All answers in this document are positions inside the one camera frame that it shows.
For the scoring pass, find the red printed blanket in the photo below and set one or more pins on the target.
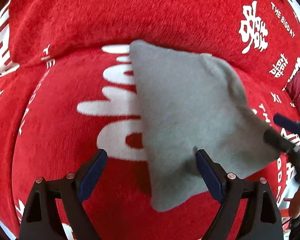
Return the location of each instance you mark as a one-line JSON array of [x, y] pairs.
[[67, 89]]

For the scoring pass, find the grey small garment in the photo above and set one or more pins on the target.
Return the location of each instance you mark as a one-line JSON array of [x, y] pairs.
[[190, 102]]

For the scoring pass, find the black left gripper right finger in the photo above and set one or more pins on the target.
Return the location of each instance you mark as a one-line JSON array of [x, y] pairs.
[[262, 218]]

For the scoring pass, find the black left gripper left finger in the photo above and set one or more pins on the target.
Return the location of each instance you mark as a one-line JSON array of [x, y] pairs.
[[41, 219]]

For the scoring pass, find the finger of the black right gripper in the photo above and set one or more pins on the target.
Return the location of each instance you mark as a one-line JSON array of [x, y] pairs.
[[275, 140], [286, 123]]

